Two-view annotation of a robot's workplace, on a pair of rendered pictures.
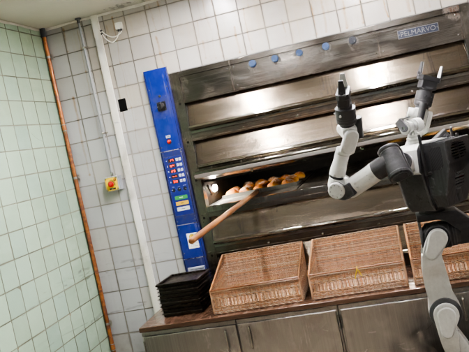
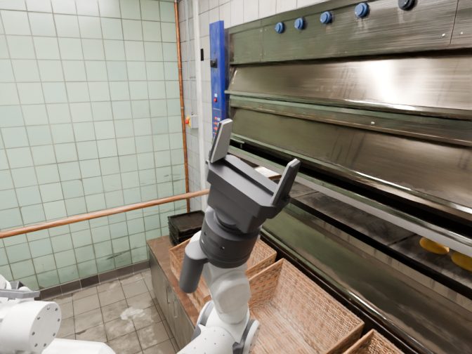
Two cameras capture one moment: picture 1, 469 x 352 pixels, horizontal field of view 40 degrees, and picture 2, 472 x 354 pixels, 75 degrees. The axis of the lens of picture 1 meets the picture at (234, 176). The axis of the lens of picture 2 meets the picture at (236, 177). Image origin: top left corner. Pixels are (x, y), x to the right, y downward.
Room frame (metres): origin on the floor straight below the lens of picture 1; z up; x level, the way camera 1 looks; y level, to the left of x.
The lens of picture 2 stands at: (2.93, -1.33, 1.82)
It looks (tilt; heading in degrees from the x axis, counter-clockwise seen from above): 18 degrees down; 48
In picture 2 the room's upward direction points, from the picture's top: straight up
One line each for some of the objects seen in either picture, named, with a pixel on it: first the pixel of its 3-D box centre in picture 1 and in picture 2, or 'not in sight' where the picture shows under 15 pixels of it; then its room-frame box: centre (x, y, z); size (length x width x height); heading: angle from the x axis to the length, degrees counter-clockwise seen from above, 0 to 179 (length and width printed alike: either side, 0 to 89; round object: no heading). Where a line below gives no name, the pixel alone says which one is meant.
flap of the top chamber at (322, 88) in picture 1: (320, 86); (337, 81); (4.11, -0.65, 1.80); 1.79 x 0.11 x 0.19; 77
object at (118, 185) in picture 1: (114, 183); (192, 121); (4.41, 0.82, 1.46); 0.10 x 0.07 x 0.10; 77
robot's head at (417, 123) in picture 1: (412, 128); (16, 329); (2.94, -0.84, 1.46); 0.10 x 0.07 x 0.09; 131
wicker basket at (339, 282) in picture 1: (356, 260); (277, 325); (3.84, -0.62, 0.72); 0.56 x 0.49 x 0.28; 77
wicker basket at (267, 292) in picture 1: (259, 276); (219, 260); (3.98, -0.03, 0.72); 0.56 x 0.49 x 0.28; 78
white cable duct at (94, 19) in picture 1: (129, 181); (200, 123); (4.41, 0.71, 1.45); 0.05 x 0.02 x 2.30; 77
